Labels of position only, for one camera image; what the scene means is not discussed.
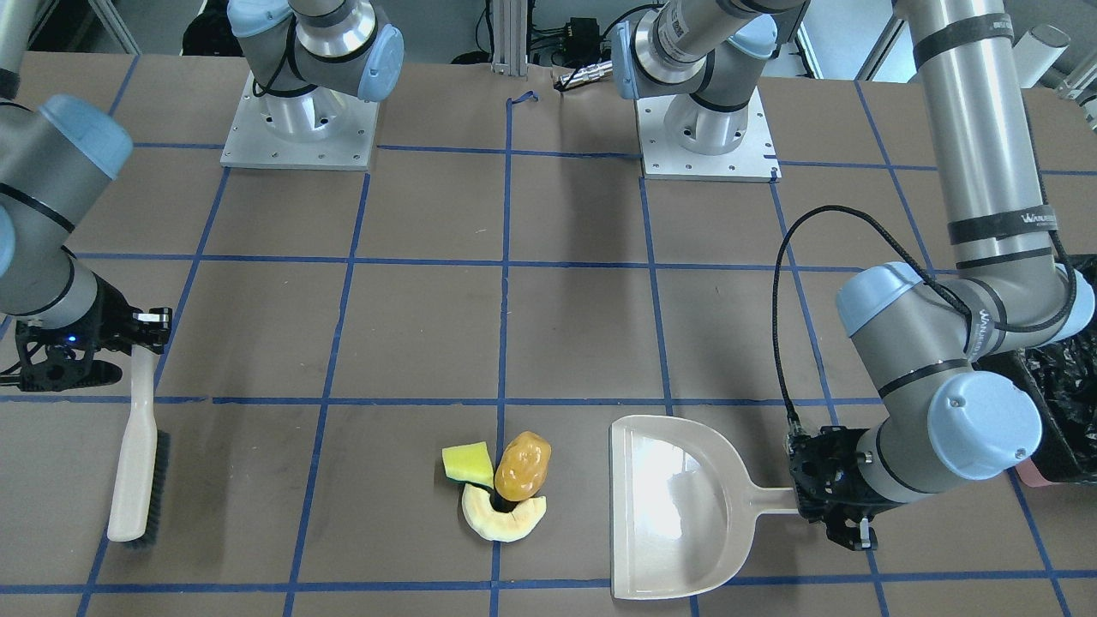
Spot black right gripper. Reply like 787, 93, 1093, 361
15, 276, 173, 392

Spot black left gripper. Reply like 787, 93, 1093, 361
787, 424, 880, 550

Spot beige plastic dustpan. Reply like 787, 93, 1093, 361
608, 415, 798, 601

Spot beige hand brush black bristles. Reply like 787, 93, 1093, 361
108, 346, 170, 549

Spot orange brown potato toy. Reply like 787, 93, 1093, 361
494, 431, 553, 501

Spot beige melon slice toy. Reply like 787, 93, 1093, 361
461, 483, 546, 542

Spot yellow sponge piece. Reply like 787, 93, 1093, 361
441, 441, 495, 491

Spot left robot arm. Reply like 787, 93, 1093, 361
778, 1, 1094, 551

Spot black lined trash bin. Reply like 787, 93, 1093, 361
975, 323, 1096, 487

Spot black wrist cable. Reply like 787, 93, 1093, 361
771, 204, 974, 429

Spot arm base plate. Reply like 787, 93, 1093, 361
220, 74, 380, 172
635, 89, 782, 183

